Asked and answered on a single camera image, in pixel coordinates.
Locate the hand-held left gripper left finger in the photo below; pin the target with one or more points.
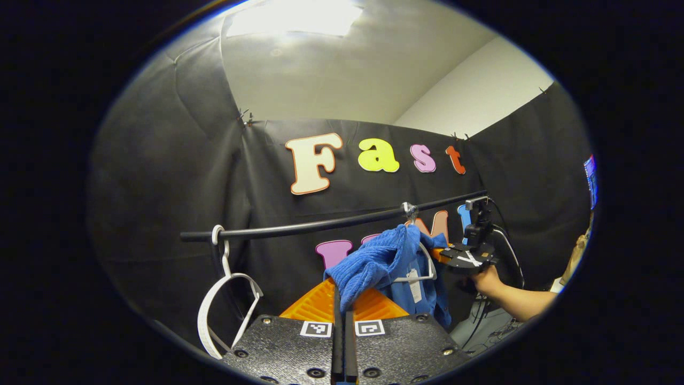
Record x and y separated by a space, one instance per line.
288 347

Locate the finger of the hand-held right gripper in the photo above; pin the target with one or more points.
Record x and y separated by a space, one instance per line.
438 254

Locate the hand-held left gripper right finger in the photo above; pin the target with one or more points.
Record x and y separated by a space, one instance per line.
401 347

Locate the white hanger with hook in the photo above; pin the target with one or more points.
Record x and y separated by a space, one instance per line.
427 264

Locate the white plastic hanger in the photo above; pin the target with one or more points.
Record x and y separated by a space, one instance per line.
206 315

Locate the black clothes rack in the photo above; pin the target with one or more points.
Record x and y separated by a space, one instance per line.
299 229

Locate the person's body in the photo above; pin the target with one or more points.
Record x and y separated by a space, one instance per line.
580 254

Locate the black backdrop clip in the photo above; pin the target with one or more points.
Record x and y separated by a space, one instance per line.
245 116
459 136

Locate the blue screen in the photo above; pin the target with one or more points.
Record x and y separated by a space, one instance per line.
591 179

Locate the ceiling light panel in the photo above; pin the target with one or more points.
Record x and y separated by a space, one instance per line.
294 18

